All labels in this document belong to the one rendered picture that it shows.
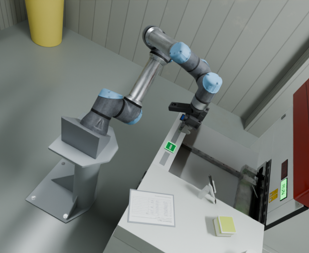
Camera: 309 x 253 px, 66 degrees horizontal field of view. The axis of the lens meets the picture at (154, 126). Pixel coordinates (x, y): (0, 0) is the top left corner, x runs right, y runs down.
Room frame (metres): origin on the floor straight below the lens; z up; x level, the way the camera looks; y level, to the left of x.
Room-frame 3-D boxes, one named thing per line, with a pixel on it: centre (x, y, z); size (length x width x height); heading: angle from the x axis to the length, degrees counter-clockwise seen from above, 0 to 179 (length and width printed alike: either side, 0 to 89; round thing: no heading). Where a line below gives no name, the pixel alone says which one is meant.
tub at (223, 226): (0.52, -0.46, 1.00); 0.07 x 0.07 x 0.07; 21
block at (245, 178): (0.91, -0.63, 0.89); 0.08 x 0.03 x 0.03; 84
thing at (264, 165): (0.86, -0.70, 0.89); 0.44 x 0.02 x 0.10; 174
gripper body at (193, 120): (0.84, -0.15, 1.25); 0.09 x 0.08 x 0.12; 84
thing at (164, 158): (0.97, -0.14, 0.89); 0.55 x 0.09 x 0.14; 174
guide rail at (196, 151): (0.99, -0.45, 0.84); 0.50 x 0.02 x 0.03; 84
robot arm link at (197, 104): (0.85, -0.14, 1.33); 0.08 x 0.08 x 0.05
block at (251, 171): (0.99, -0.64, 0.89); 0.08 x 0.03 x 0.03; 84
